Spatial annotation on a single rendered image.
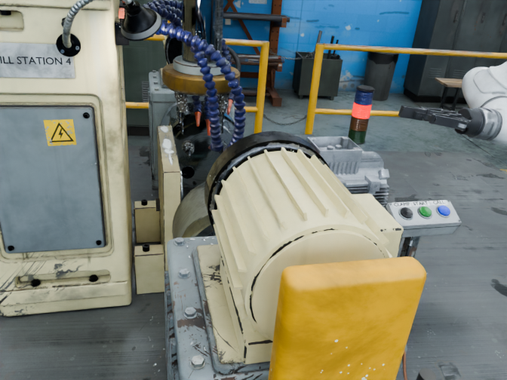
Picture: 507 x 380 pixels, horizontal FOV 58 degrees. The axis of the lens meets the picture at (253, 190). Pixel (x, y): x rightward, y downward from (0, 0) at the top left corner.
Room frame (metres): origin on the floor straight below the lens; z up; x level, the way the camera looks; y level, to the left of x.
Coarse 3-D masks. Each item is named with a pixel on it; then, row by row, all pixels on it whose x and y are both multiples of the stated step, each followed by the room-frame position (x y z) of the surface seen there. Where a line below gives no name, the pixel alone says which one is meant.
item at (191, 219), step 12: (192, 192) 0.84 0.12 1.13; (180, 204) 0.84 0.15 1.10; (192, 204) 0.80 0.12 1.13; (204, 204) 0.77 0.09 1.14; (180, 216) 0.80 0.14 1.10; (192, 216) 0.76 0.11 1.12; (204, 216) 0.73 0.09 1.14; (180, 228) 0.76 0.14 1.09; (192, 228) 0.72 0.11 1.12; (204, 228) 0.70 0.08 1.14
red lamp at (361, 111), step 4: (356, 104) 1.50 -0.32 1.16; (356, 108) 1.49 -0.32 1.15; (360, 108) 1.49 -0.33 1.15; (364, 108) 1.48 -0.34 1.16; (368, 108) 1.49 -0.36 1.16; (352, 112) 1.51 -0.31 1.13; (356, 112) 1.49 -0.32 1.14; (360, 112) 1.49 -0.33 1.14; (364, 112) 1.48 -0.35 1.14; (368, 112) 1.49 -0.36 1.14; (356, 116) 1.49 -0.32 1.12; (360, 116) 1.48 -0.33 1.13; (364, 116) 1.48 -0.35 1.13; (368, 116) 1.49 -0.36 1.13
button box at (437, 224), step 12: (396, 204) 0.97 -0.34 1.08; (408, 204) 0.98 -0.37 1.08; (420, 204) 0.98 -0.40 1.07; (432, 204) 0.99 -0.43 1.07; (444, 204) 1.00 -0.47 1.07; (396, 216) 0.94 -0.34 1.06; (420, 216) 0.95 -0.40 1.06; (432, 216) 0.95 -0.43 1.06; (444, 216) 0.96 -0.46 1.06; (456, 216) 0.97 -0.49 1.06; (408, 228) 0.92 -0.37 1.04; (420, 228) 0.93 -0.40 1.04; (432, 228) 0.94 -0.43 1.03; (444, 228) 0.95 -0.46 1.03
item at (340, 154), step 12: (312, 144) 1.15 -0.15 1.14; (324, 144) 1.21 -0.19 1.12; (336, 144) 1.22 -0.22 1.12; (348, 144) 1.21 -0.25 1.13; (324, 156) 1.10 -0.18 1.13; (336, 156) 1.11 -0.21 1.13; (348, 156) 1.12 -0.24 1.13; (360, 156) 1.13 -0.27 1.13; (336, 168) 1.12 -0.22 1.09; (348, 168) 1.12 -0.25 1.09
